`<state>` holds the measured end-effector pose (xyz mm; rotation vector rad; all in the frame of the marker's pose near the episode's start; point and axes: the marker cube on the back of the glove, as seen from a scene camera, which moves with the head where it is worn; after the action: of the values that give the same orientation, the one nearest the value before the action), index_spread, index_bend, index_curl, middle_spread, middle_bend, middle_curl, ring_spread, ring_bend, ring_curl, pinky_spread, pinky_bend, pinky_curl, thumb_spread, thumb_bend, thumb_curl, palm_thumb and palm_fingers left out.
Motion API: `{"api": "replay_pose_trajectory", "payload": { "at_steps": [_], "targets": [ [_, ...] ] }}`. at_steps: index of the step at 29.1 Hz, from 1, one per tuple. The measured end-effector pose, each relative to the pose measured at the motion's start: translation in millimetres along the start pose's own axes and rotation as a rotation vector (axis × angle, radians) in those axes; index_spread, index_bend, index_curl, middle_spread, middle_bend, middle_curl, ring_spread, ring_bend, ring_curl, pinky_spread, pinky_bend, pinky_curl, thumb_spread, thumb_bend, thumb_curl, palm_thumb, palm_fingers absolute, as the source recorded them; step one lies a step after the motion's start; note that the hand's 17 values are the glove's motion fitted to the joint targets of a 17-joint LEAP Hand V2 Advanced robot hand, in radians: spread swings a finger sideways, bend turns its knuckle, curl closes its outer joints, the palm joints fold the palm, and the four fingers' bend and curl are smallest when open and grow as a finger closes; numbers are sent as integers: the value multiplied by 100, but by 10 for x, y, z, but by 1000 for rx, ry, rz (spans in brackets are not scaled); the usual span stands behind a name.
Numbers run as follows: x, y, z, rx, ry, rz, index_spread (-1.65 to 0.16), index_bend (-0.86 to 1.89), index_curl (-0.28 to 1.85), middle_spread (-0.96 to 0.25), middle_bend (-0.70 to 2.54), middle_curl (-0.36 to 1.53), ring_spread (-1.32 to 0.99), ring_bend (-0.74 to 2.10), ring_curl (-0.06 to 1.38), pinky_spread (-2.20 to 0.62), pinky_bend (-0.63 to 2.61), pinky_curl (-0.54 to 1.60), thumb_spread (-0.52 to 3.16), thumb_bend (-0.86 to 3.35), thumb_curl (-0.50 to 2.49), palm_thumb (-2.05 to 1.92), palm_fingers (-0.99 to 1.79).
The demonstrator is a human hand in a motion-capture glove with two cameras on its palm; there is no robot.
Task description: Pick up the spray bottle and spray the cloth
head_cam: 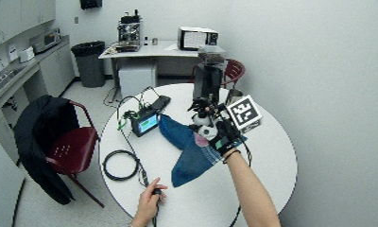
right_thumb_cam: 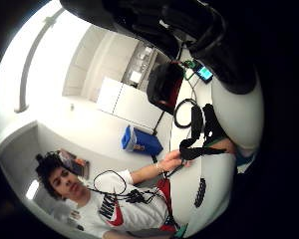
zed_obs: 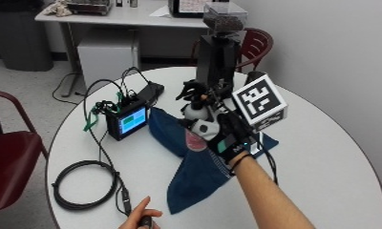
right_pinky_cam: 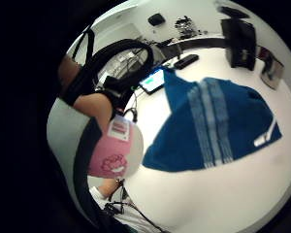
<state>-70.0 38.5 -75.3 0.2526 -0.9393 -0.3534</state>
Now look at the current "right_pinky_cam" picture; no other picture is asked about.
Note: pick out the tablet with lit screen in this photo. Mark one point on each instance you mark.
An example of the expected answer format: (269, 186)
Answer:
(153, 81)

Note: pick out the black remote control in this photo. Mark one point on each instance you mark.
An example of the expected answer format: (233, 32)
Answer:
(186, 61)

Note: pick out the dark cluttered equipment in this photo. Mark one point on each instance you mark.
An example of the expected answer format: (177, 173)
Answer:
(186, 27)

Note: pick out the dark curved desk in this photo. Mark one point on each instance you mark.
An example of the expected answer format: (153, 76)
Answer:
(200, 43)

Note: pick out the blue striped towel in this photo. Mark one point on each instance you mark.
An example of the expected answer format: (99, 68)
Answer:
(213, 123)

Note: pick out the black monitor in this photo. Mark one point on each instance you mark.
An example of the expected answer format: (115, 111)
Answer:
(241, 42)

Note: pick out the person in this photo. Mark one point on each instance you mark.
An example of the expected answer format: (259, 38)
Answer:
(63, 139)

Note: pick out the framed picture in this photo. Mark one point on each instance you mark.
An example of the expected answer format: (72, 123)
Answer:
(272, 72)

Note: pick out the black wall device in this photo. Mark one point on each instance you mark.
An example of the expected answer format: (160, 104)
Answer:
(156, 19)

